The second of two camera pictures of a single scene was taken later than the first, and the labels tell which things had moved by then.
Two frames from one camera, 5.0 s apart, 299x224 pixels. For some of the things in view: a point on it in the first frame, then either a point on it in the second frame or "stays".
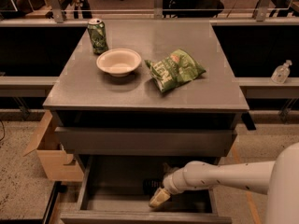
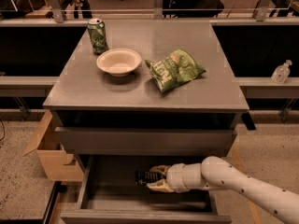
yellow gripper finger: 160,196 -> 160,186
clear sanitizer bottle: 281,73 stays
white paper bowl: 119,62 stays
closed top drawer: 146,141 stays
